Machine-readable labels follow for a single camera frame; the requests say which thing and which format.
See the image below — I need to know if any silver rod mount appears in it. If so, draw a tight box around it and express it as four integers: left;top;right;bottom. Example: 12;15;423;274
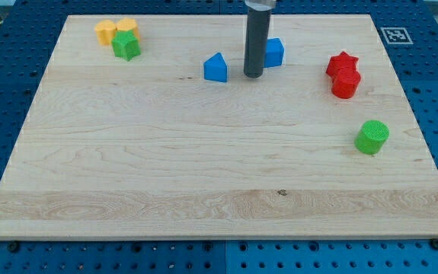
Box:
245;0;276;11

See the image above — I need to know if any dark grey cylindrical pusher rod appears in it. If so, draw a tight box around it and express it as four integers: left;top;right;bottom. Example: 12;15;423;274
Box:
243;8;271;78

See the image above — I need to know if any blue triangle block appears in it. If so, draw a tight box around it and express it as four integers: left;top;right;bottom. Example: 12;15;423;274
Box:
203;53;228;83

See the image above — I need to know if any red star block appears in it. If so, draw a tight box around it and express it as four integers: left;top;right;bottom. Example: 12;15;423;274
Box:
325;51;359;78

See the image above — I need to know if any green star block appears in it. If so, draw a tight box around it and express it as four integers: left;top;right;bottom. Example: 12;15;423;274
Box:
111;30;141;61

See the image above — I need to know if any blue cube block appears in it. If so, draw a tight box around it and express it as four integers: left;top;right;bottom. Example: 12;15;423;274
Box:
264;38;284;68

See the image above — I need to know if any red cylinder block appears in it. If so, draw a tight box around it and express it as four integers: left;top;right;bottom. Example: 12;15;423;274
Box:
331;68;361;99

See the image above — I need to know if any yellow pentagon block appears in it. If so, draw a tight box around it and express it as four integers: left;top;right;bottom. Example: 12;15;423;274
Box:
116;18;141;40

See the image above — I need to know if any white fiducial marker tag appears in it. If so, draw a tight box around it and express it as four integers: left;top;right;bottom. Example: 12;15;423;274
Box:
381;27;413;45

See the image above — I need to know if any light wooden board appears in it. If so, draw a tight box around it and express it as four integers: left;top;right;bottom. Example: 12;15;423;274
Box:
0;14;438;241

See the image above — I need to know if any yellow heart block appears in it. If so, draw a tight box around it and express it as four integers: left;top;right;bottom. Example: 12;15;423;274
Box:
94;20;117;46

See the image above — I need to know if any green cylinder block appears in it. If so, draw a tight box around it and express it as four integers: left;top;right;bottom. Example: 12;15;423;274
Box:
354;119;389;155

